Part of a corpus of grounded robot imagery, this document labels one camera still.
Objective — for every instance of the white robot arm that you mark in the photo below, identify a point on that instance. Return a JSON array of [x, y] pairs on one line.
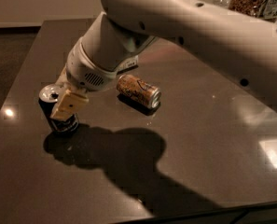
[[241, 48]]

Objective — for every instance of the dark blue pepsi can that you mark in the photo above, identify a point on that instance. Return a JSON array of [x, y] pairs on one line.
[[48, 98]]

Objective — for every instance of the orange soda can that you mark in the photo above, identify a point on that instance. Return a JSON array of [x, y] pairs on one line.
[[139, 91]]

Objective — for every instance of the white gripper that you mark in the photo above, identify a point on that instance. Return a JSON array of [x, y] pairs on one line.
[[83, 69]]

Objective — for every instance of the clear plastic water bottle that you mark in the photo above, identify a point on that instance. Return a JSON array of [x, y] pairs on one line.
[[128, 64]]

